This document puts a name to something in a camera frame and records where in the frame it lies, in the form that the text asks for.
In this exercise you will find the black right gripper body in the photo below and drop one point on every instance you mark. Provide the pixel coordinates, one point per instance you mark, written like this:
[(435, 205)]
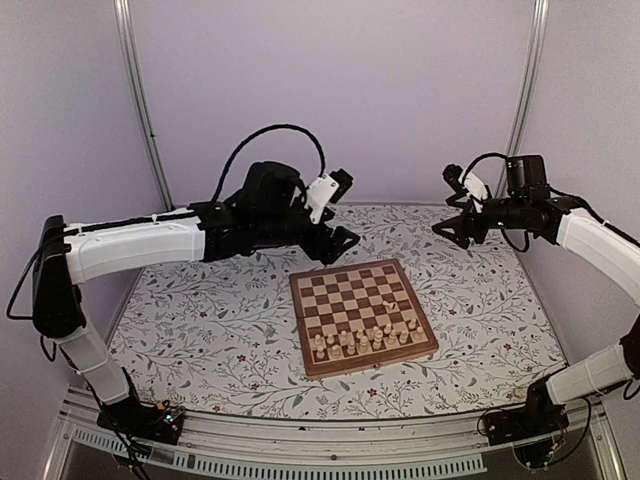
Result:
[(514, 211)]

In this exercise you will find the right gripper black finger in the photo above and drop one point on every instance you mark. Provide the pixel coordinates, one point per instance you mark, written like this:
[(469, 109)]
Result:
[(460, 200), (455, 230)]

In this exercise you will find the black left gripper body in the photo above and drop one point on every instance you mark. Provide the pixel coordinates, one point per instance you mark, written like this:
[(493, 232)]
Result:
[(277, 228)]

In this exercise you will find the light chess queen piece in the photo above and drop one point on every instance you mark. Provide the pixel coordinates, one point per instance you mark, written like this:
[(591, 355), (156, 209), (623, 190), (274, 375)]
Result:
[(378, 340)]

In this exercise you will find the light chess king piece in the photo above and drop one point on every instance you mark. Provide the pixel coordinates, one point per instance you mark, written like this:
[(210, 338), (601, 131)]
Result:
[(363, 345)]

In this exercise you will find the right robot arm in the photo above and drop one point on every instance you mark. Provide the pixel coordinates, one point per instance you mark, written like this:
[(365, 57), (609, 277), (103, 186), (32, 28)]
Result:
[(583, 269)]

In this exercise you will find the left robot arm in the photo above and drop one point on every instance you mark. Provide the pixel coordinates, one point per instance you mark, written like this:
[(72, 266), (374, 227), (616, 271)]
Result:
[(71, 254)]

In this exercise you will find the wooden chess board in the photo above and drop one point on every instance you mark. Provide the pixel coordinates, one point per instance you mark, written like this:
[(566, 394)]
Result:
[(350, 298)]

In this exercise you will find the floral patterned table mat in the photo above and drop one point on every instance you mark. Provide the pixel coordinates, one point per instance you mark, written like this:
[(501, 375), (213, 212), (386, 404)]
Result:
[(222, 337)]

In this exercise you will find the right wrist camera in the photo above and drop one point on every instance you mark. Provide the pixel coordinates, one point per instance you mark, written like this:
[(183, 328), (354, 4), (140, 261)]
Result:
[(458, 181)]

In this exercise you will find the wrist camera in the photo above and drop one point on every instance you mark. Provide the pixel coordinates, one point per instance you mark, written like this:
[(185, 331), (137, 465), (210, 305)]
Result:
[(328, 188), (458, 181)]

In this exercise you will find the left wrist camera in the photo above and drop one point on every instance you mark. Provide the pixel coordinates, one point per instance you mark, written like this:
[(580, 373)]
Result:
[(328, 188)]

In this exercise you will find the right aluminium frame post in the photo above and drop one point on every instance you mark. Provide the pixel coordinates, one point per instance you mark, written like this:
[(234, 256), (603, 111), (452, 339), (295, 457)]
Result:
[(533, 60)]

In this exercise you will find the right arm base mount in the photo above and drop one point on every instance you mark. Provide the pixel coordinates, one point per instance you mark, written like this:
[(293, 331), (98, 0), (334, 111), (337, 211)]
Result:
[(538, 416)]

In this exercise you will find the front aluminium rail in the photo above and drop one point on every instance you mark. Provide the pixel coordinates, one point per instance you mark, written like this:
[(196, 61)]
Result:
[(342, 430)]

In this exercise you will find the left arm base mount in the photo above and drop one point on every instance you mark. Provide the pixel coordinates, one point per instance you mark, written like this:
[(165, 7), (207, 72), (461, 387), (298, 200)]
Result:
[(161, 422)]

